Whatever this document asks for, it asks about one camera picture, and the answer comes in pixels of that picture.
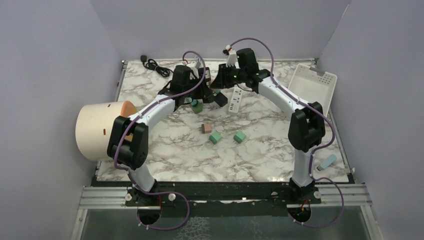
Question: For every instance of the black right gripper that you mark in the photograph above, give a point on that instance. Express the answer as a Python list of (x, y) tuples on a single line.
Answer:
[(221, 81)]

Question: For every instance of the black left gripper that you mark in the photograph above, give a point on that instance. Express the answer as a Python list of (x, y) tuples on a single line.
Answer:
[(202, 91)]

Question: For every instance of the green power strip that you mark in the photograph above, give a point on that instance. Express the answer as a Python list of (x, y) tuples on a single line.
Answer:
[(197, 109)]

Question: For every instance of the white power strip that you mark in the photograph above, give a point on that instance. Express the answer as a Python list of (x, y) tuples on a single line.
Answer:
[(235, 101)]

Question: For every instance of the black power strip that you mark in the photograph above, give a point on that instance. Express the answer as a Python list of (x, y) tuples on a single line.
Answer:
[(219, 98)]

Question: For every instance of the pink USB charger plug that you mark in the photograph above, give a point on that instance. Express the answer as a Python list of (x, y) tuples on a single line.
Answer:
[(206, 128)]

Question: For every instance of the green USB charger plug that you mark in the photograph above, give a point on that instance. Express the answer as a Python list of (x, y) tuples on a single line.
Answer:
[(215, 137)]

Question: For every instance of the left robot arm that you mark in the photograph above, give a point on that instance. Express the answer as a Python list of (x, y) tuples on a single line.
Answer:
[(129, 138)]

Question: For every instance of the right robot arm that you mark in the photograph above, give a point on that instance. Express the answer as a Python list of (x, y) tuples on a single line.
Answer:
[(306, 127)]

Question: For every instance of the teal blue charger plug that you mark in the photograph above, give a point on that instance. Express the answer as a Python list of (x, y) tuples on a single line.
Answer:
[(194, 103)]

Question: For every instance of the light blue charger plug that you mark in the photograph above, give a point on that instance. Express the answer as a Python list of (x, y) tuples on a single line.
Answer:
[(327, 162)]

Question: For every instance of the white plastic basket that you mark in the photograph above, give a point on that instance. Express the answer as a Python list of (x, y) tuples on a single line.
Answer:
[(313, 85)]

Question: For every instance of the cream cylindrical drum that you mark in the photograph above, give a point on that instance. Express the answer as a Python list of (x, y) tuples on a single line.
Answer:
[(94, 125)]

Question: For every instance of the aluminium front rail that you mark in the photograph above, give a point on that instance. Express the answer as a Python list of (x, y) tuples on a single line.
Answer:
[(122, 197)]

